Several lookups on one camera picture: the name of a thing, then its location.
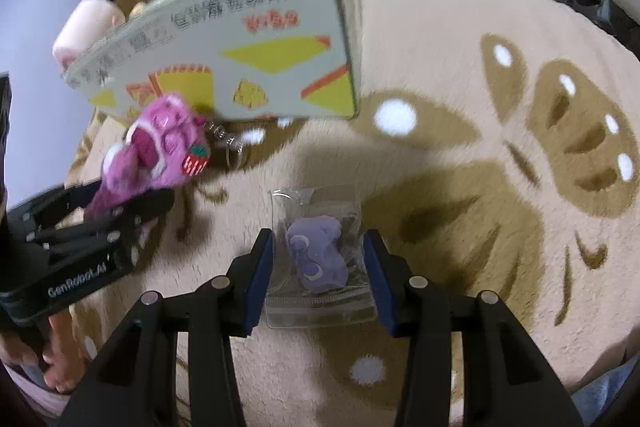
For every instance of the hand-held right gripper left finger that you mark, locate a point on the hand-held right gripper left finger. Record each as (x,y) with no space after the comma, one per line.
(260,282)

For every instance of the person's left hand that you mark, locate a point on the person's left hand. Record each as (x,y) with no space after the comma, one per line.
(65,357)

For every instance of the person's blue jeans leg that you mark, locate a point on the person's blue jeans leg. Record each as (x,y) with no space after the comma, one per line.
(600,392)

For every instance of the pink plush bear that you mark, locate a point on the pink plush bear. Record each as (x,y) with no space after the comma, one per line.
(165,142)

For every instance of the printed cardboard box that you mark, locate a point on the printed cardboard box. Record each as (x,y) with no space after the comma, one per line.
(250,47)

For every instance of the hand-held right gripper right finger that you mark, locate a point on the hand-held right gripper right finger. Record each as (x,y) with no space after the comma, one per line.
(377,287)

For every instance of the pale pink soft toy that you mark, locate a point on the pale pink soft toy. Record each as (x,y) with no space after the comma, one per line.
(85,27)

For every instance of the purple plush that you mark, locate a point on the purple plush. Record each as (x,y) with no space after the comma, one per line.
(315,252)

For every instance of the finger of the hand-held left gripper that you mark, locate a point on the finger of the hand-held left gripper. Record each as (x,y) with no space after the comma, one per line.
(145,204)
(60,207)

